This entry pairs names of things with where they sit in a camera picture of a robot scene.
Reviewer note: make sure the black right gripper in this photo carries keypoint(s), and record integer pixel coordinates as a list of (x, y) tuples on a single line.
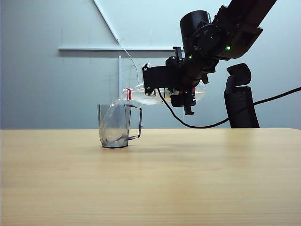
[(192, 70)]

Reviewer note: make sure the clear red-label mineral water bottle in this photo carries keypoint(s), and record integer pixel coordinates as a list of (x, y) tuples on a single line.
[(145, 97)]

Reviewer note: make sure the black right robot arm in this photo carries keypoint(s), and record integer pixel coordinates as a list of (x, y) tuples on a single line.
[(235, 30)]

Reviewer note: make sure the transparent grey plastic mug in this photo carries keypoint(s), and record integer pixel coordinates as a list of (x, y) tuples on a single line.
[(113, 131)]

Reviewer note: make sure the black office chair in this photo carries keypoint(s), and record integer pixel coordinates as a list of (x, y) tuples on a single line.
[(242, 106)]

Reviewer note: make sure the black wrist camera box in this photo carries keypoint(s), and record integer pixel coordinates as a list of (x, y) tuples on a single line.
[(162, 77)]

